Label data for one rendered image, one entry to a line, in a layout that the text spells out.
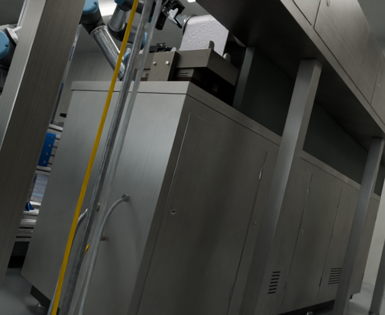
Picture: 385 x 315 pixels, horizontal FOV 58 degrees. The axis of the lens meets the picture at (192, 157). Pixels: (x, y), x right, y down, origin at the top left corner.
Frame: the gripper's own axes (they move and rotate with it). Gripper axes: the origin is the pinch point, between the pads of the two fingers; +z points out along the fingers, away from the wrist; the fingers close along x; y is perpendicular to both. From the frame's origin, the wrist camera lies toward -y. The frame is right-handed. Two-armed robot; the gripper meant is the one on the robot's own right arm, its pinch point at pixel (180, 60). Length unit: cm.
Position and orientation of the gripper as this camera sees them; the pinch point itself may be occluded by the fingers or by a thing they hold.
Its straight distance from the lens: 150.4
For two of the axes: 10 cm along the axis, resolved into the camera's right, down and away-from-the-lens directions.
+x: 6.2, 2.2, 7.5
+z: 7.4, 1.5, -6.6
